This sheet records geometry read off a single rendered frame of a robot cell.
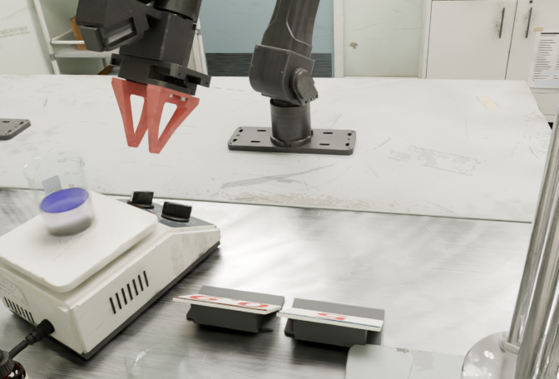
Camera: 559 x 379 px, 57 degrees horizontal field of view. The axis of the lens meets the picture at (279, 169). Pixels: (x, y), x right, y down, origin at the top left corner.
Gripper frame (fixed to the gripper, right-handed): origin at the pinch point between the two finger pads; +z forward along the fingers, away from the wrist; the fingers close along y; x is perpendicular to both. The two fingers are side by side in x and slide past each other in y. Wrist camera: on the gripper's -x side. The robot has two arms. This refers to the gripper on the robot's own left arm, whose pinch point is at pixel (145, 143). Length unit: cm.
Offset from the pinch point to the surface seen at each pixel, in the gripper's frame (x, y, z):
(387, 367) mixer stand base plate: 0.0, 32.9, 12.6
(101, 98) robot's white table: 29, -44, -4
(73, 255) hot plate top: -11.6, 6.0, 10.5
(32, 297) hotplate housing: -13.3, 3.8, 15.1
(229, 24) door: 227, -177, -68
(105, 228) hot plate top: -7.9, 5.2, 8.3
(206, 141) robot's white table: 24.2, -10.8, -0.7
